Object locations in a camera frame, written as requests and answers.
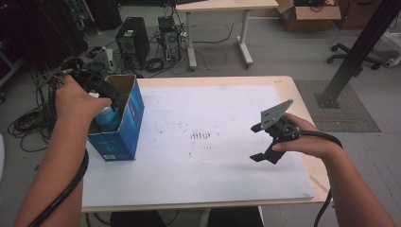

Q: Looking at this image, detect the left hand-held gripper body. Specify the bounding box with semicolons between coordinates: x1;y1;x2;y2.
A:
70;46;123;100

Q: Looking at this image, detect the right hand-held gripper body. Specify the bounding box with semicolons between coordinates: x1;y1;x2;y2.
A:
259;98;301;146

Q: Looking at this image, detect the blue bottle with white cap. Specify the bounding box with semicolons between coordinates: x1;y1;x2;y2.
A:
89;91;123;132

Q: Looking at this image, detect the blue cardboard box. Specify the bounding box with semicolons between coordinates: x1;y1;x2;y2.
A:
86;74;146;163

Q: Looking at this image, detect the person's left hand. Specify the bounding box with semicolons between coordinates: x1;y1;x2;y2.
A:
54;75;113;131

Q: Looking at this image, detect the person's right hand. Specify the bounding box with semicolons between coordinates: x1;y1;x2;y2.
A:
271;113;343;160

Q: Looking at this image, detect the light wooden table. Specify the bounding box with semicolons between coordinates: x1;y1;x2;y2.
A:
80;75;330;213

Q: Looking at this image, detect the black computer tower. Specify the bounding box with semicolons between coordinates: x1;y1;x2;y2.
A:
114;16;151;67

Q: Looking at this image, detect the person's right leg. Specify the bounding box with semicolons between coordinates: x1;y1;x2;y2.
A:
206;206;265;227

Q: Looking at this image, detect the person's leg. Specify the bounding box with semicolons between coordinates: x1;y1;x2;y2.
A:
110;210;168;227
206;206;265;227

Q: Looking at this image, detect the grey floor mat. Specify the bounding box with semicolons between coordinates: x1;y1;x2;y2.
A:
294;79;382;133

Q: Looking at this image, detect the dark curtain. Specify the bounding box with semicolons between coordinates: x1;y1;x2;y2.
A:
0;0;89;88

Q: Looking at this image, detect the white paper mat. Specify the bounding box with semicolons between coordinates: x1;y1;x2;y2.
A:
80;84;315;209

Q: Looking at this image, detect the open computer case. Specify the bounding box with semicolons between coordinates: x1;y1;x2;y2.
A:
157;15;183;64

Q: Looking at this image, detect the black office chair base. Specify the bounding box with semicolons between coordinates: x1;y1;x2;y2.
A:
326;42;384;71

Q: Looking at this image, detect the brown cardboard box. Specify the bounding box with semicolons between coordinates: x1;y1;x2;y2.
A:
276;0;342;32

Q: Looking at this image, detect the person's left leg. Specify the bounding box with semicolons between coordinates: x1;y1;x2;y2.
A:
110;210;168;227

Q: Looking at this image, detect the white-legged wooden desk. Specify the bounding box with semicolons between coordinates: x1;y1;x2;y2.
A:
174;0;280;71

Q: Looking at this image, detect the black coiled cable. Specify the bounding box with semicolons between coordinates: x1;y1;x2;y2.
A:
144;57;166;73

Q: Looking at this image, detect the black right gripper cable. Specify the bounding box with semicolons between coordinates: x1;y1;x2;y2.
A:
298;130;344;227

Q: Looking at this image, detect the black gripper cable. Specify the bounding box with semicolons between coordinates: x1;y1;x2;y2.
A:
298;130;344;227
26;56;90;227

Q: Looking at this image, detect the bundle of black floor cables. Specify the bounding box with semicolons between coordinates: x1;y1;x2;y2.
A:
7;67;64;153

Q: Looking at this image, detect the black metal post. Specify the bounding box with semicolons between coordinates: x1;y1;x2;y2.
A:
315;0;401;110

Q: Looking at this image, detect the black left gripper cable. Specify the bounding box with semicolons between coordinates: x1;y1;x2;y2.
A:
26;56;90;227

